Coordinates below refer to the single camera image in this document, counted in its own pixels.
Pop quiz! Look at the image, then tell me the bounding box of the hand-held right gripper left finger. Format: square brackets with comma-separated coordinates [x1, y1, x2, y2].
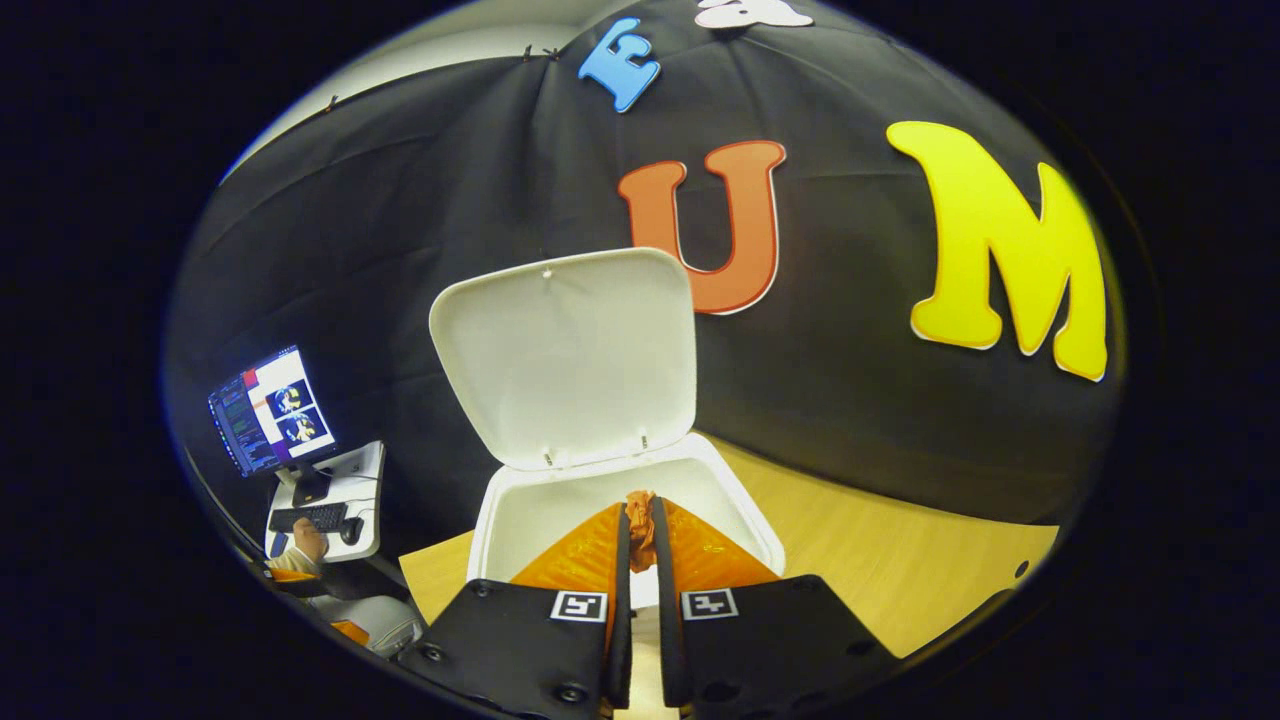
[398, 500, 634, 720]

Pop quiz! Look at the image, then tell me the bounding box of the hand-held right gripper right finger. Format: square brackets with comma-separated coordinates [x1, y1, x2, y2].
[650, 496, 898, 720]

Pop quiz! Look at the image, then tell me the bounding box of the orange paper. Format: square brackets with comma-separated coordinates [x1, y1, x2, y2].
[625, 490, 659, 573]

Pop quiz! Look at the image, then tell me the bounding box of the white desktop garbage bin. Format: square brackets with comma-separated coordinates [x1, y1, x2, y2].
[428, 246, 788, 720]

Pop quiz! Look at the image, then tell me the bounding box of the wooden desktop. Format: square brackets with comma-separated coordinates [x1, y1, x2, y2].
[398, 432, 1061, 661]

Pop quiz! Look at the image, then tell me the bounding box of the small white table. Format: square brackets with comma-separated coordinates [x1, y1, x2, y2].
[263, 440, 386, 564]

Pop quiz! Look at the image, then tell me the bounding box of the black keyboard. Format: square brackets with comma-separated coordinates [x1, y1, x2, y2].
[268, 502, 349, 534]

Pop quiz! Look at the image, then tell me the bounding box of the computer monitor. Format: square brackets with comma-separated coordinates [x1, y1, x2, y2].
[207, 345, 339, 508]

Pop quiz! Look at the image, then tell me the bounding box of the black backdrop cloth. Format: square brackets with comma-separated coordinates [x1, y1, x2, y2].
[165, 0, 1126, 561]

